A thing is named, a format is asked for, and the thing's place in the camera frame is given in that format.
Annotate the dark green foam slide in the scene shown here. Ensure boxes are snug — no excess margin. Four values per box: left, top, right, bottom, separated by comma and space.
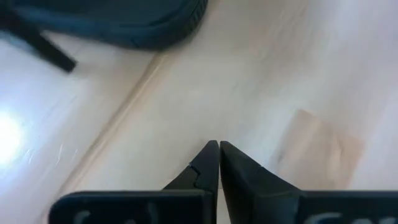
9, 0, 209, 51

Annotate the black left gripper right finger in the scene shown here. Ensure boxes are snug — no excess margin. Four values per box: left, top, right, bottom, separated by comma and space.
220, 140, 398, 224

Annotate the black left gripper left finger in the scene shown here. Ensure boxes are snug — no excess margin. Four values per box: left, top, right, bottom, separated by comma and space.
49, 139, 220, 224

